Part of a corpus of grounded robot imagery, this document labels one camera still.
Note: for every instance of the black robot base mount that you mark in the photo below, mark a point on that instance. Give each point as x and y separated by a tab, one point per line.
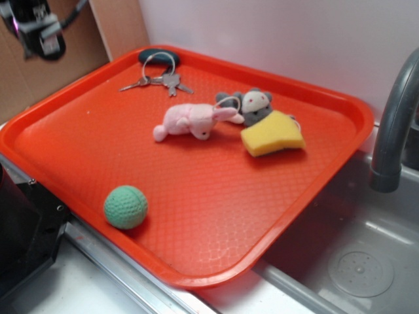
32	223

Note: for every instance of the grey plush mouse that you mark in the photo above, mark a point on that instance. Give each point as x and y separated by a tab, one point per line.
253	105

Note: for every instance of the silver key bunch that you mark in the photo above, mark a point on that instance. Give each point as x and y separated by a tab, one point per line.
169	79

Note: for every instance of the red plastic tray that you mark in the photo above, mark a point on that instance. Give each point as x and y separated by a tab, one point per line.
213	208

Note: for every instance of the cardboard box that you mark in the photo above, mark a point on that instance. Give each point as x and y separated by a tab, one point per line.
97	32

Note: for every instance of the grey faucet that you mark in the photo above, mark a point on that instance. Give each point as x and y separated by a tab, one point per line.
396	142

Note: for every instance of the yellow sponge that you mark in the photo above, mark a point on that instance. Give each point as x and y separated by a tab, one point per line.
277	131

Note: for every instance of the green foam ball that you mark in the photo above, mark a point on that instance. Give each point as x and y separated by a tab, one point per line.
125	207

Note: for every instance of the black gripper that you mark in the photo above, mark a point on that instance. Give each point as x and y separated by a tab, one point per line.
36	27

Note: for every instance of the grey sink basin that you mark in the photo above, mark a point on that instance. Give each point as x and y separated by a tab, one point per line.
352	250

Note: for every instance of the black key fob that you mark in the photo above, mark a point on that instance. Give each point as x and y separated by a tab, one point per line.
159	56

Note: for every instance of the pink plush bunny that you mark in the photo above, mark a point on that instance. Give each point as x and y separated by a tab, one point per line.
195	119

